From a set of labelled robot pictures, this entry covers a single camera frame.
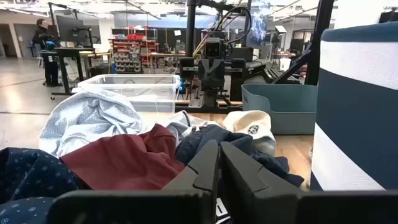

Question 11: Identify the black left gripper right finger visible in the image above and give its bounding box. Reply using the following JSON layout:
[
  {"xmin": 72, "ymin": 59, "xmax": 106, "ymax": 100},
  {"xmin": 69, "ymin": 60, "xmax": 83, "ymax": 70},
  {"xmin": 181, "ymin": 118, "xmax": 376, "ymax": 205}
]
[{"xmin": 220, "ymin": 141, "xmax": 398, "ymax": 224}]

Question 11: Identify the red parts drawer shelf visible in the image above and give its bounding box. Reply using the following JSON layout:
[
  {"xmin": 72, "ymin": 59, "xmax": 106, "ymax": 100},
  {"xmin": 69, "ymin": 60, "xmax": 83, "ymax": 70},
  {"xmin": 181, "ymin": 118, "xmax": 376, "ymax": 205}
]
[{"xmin": 108, "ymin": 32, "xmax": 159, "ymax": 74}]

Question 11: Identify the black standing desk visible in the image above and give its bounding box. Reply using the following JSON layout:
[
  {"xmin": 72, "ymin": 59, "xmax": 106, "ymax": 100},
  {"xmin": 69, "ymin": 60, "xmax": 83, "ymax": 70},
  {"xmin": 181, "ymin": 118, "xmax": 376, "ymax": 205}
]
[{"xmin": 39, "ymin": 46, "xmax": 96, "ymax": 100}]

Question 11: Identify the dark navy printed garment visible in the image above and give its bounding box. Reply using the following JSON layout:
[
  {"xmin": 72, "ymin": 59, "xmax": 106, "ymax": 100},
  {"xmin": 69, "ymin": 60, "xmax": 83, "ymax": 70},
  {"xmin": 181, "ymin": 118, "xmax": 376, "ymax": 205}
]
[{"xmin": 175, "ymin": 124, "xmax": 305, "ymax": 224}]

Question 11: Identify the white bucket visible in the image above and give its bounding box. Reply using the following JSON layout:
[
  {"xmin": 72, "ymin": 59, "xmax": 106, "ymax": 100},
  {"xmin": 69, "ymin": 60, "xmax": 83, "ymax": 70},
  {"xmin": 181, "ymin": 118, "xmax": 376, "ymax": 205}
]
[{"xmin": 279, "ymin": 58, "xmax": 292, "ymax": 72}]

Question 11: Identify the navy white striped fabric basket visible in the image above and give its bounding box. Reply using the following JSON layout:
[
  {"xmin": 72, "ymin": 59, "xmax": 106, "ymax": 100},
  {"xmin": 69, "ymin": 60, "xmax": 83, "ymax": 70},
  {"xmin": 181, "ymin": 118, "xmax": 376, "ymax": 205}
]
[{"xmin": 310, "ymin": 21, "xmax": 398, "ymax": 191}]

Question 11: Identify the maroon cloth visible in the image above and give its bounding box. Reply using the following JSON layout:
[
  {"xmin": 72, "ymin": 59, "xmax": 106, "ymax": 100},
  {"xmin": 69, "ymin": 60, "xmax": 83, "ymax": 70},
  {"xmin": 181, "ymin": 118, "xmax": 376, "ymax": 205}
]
[{"xmin": 59, "ymin": 123, "xmax": 187, "ymax": 191}]

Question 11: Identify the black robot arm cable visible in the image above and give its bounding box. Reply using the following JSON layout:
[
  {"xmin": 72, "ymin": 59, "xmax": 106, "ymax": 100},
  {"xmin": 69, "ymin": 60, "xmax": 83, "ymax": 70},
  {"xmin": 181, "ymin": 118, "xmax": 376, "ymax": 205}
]
[{"xmin": 214, "ymin": 6, "xmax": 252, "ymax": 44}]

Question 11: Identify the cream cap with round logo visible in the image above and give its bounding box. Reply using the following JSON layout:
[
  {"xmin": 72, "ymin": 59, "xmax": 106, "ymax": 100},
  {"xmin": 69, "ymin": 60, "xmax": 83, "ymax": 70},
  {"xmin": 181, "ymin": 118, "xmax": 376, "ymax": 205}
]
[{"xmin": 222, "ymin": 110, "xmax": 277, "ymax": 157}]

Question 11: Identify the hanging display screen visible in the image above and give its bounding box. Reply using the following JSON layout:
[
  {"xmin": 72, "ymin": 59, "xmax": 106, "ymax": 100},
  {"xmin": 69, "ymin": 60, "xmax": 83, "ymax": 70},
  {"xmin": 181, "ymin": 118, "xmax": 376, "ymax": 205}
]
[{"xmin": 247, "ymin": 12, "xmax": 268, "ymax": 49}]

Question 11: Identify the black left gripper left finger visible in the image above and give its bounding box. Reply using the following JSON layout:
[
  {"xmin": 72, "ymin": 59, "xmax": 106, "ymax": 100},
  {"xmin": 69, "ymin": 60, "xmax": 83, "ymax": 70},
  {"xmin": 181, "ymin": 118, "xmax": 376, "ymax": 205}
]
[{"xmin": 46, "ymin": 139, "xmax": 220, "ymax": 224}]

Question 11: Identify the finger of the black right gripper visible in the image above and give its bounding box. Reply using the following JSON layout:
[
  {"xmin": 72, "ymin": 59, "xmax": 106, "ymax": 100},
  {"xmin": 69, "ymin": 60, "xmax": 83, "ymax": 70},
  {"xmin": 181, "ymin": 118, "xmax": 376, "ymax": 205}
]
[
  {"xmin": 211, "ymin": 59, "xmax": 220, "ymax": 90},
  {"xmin": 204, "ymin": 59, "xmax": 213, "ymax": 90}
]

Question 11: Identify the clear plastic bin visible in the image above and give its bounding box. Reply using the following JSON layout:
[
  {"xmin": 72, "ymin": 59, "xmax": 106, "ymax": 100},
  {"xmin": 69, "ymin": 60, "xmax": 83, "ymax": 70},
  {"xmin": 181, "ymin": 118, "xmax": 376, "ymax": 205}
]
[{"xmin": 77, "ymin": 73, "xmax": 182, "ymax": 114}]

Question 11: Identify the light blue patterned shirt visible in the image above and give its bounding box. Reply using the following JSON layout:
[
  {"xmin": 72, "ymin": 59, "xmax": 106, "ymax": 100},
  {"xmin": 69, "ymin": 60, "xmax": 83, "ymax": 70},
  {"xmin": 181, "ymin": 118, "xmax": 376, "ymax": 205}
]
[{"xmin": 38, "ymin": 88, "xmax": 223, "ymax": 159}]

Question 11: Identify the black computer monitor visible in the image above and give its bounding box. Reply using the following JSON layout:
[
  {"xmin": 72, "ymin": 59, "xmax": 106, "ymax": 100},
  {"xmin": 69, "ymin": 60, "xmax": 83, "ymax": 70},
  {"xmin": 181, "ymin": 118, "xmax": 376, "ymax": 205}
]
[{"xmin": 55, "ymin": 15, "xmax": 94, "ymax": 47}]

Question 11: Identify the person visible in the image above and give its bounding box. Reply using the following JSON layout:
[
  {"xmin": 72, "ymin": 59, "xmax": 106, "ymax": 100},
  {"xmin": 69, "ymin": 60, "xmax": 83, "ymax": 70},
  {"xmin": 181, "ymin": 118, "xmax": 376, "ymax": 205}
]
[{"xmin": 32, "ymin": 17, "xmax": 63, "ymax": 87}]

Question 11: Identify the navy dotted shirt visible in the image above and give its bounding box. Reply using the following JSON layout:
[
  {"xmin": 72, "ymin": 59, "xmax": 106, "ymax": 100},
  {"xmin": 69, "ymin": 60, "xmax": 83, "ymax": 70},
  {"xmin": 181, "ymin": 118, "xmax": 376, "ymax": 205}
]
[{"xmin": 0, "ymin": 146, "xmax": 91, "ymax": 224}]

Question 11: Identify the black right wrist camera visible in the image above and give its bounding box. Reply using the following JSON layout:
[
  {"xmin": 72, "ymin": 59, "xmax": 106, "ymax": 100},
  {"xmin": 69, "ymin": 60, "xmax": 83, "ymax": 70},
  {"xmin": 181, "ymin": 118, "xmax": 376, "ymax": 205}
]
[{"xmin": 204, "ymin": 37, "xmax": 222, "ymax": 58}]

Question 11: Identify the teal plastic bin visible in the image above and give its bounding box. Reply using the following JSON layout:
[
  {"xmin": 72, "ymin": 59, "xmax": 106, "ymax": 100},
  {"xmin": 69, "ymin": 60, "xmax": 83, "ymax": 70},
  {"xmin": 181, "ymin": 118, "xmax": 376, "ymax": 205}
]
[{"xmin": 241, "ymin": 83, "xmax": 318, "ymax": 136}]

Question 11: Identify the black box on desk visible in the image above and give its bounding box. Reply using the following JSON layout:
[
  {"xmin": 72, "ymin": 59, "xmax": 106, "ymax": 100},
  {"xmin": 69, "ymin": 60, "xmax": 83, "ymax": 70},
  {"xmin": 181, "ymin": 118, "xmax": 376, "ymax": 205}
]
[{"xmin": 225, "ymin": 46, "xmax": 254, "ymax": 62}]

